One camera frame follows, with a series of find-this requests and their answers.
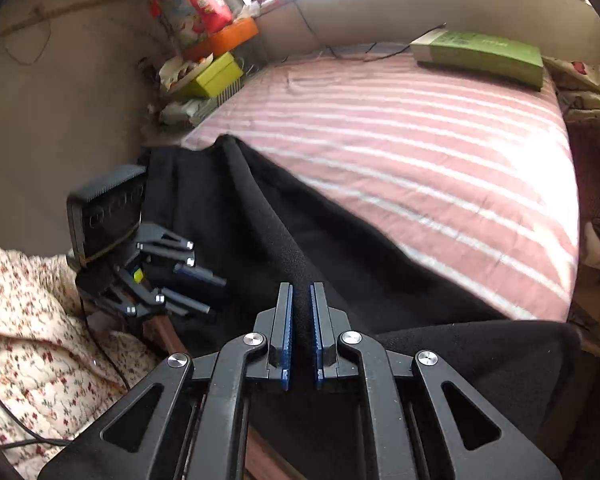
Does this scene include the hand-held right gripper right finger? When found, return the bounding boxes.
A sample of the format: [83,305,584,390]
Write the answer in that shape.
[308,282,563,480]

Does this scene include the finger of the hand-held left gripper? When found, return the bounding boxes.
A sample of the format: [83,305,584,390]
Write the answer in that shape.
[136,225,228,289]
[96,279,217,321]

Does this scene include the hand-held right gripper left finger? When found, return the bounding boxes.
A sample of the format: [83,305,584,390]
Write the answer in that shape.
[37,282,294,480]

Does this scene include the black pants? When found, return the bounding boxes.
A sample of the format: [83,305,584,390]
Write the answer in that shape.
[142,135,583,480]

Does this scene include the person's left forearm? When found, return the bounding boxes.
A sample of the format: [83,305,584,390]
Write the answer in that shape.
[0,232,191,471]

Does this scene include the wet wipes pack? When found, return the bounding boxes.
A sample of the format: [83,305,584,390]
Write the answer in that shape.
[159,100,202,127]

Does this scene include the white bowl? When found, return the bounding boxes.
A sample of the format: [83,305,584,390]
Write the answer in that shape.
[160,52,216,94]

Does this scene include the yellow-green box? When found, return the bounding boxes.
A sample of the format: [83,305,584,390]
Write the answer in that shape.
[182,52,244,98]

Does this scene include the pink striped bed sheet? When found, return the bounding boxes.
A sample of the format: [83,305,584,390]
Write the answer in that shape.
[182,42,581,322]

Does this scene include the orange box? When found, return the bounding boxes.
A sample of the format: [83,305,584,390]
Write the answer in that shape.
[182,16,259,61]

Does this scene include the red printed bag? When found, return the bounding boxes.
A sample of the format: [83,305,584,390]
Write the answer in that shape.
[150,0,233,56]

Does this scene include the long green white box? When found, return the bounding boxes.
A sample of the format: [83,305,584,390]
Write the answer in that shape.
[410,30,545,92]

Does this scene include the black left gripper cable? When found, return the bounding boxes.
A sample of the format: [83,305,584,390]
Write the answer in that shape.
[0,300,132,450]

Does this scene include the black charging cable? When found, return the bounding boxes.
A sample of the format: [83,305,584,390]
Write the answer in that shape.
[284,0,449,62]

